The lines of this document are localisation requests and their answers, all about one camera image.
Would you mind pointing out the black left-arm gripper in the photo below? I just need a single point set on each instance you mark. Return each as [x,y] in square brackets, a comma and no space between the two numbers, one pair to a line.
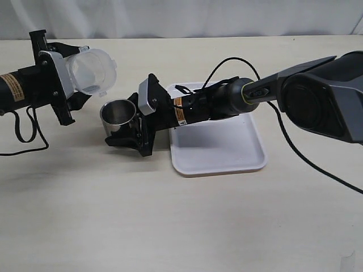
[40,83]

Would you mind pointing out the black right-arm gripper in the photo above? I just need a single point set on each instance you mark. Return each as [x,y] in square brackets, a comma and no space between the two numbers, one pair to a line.
[162,119]

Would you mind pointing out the stainless steel cup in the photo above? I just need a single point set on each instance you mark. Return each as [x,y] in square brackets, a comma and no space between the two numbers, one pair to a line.
[118,114]

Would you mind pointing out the clear plastic water pitcher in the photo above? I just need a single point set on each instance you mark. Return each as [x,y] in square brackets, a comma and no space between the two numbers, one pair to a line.
[92,71]

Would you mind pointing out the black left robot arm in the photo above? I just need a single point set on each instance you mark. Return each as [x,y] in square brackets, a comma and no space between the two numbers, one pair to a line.
[12,91]

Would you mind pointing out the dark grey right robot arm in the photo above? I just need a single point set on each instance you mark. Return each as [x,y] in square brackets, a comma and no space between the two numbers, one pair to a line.
[323,96]

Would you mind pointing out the white rectangular plastic tray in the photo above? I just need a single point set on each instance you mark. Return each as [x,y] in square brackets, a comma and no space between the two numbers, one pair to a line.
[219,147]

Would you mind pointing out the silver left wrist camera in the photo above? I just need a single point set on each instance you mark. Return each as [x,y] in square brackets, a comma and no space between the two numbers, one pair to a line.
[58,64]

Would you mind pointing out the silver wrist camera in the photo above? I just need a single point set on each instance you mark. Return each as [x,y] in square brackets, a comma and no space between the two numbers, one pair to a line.
[146,95]
[58,64]

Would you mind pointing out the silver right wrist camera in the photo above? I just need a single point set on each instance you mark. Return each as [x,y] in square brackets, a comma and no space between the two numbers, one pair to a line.
[146,95]

